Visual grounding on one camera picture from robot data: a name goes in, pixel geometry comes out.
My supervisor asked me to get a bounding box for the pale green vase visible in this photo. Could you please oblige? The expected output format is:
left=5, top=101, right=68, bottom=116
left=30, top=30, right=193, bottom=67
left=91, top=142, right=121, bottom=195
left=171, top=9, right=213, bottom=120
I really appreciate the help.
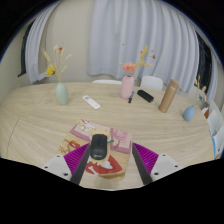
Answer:
left=55, top=82, right=70, bottom=106

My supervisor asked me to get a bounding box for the dark window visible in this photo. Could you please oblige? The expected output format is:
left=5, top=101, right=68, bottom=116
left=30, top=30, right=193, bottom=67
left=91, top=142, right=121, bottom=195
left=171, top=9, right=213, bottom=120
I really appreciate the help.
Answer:
left=194, top=31, right=213, bottom=94
left=18, top=21, right=36, bottom=78

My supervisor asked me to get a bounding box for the small white chair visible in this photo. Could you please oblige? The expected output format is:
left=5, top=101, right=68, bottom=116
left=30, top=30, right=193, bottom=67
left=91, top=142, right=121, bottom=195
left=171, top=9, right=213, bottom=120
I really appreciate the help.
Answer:
left=201, top=106, right=210, bottom=119

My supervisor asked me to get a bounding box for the white and blue chair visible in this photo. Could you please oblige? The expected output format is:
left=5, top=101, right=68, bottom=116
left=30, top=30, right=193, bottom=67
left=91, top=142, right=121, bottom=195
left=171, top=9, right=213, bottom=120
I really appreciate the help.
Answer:
left=207, top=109, right=224, bottom=136
left=212, top=125, right=224, bottom=158

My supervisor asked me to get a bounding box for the gold insulated bottle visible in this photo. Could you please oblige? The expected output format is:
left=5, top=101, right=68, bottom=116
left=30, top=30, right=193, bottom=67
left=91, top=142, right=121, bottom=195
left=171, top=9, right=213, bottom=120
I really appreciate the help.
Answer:
left=158, top=78, right=180, bottom=114

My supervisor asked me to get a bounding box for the pink vase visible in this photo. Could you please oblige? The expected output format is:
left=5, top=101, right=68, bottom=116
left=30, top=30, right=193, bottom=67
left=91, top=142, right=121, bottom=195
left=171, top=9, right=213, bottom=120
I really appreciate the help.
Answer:
left=120, top=75, right=135, bottom=100

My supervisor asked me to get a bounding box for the cartoon print mouse pad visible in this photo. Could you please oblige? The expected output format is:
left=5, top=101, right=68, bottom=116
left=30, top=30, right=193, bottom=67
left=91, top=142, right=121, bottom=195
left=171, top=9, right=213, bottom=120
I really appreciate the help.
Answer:
left=57, top=118, right=134, bottom=182

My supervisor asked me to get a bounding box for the blue round vase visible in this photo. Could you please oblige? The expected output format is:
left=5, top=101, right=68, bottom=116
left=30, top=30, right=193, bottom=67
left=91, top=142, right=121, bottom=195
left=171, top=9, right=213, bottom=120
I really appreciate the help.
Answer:
left=182, top=104, right=196, bottom=122

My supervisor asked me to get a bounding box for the white remote control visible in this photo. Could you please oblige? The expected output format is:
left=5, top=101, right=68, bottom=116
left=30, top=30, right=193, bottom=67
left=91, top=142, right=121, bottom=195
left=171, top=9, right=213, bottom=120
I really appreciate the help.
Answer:
left=82, top=94, right=102, bottom=110

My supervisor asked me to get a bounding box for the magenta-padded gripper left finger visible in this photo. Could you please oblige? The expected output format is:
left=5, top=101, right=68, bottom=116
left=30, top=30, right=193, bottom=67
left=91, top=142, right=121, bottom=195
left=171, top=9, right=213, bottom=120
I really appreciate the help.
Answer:
left=42, top=142, right=92, bottom=186

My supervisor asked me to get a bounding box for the beige dried flower bunch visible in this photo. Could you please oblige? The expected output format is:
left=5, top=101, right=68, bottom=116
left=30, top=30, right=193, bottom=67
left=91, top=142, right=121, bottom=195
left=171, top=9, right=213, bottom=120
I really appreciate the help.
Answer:
left=194, top=74, right=208, bottom=107

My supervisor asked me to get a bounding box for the yellow dried flower bunch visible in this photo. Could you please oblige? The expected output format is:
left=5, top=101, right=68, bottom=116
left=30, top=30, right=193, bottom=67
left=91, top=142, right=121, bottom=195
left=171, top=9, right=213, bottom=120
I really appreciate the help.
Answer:
left=42, top=44, right=73, bottom=84

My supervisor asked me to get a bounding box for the wide white curtain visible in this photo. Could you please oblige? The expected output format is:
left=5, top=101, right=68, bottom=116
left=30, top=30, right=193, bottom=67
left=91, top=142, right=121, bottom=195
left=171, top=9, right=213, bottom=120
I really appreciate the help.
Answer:
left=87, top=0, right=200, bottom=93

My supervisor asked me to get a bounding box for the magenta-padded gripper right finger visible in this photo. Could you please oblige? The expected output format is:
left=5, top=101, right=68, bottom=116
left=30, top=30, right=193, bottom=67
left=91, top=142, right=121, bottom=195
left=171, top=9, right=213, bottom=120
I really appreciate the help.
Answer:
left=131, top=142, right=183, bottom=186

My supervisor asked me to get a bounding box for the black computer mouse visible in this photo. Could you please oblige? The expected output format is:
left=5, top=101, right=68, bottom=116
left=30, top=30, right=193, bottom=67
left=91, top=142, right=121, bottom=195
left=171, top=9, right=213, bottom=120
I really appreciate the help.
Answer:
left=90, top=133, right=109, bottom=160

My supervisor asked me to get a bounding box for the black rectangular case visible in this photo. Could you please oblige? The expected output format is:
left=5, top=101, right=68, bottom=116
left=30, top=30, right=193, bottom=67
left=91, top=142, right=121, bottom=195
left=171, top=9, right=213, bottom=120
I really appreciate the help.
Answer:
left=136, top=89, right=155, bottom=103

